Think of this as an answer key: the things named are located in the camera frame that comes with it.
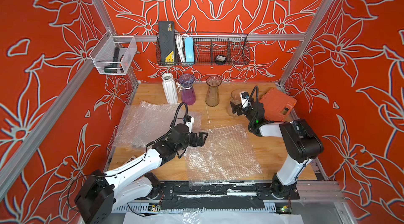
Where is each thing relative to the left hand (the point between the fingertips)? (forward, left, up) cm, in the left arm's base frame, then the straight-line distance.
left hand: (201, 133), depth 80 cm
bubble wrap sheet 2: (+10, +38, -9) cm, 40 cm away
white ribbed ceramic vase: (+27, +21, +4) cm, 35 cm away
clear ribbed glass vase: (+28, -5, -3) cm, 29 cm away
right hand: (+24, -19, +2) cm, 30 cm away
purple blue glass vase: (+27, +10, -3) cm, 29 cm away
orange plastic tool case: (+26, -47, -6) cm, 54 cm away
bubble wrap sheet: (-5, -15, -13) cm, 20 cm away
